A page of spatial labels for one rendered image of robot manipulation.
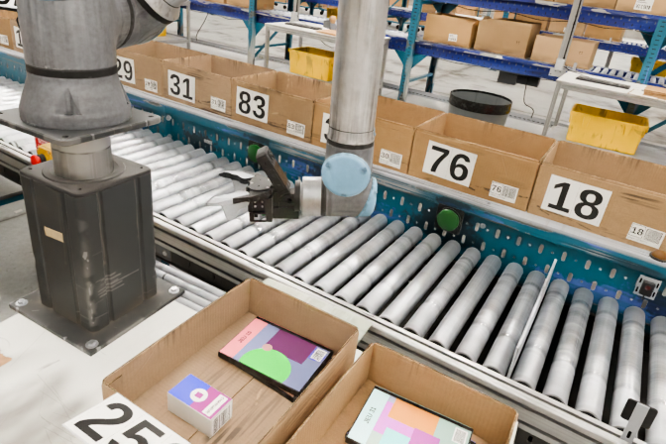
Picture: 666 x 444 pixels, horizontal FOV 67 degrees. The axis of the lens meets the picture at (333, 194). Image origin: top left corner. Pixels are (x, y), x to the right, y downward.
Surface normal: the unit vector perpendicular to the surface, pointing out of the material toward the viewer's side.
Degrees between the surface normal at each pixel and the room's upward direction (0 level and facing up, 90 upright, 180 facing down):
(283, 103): 90
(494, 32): 86
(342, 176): 94
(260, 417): 1
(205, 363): 1
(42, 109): 69
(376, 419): 0
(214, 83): 90
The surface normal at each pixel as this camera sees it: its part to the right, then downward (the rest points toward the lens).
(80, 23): 0.69, 0.36
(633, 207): -0.53, 0.31
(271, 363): 0.11, -0.90
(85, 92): 0.61, 0.05
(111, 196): 0.87, 0.29
